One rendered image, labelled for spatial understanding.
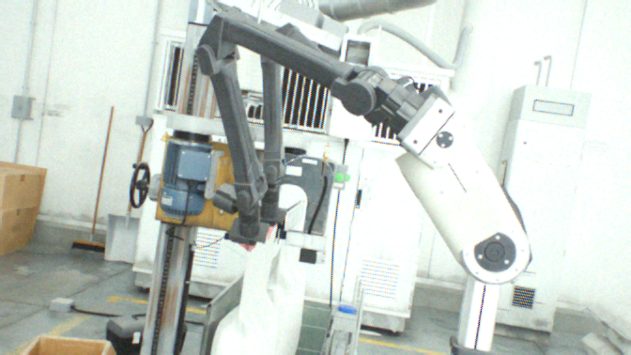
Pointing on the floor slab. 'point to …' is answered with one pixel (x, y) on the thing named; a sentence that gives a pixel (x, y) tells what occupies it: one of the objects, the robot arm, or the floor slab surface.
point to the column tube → (204, 97)
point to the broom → (94, 212)
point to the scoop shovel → (123, 228)
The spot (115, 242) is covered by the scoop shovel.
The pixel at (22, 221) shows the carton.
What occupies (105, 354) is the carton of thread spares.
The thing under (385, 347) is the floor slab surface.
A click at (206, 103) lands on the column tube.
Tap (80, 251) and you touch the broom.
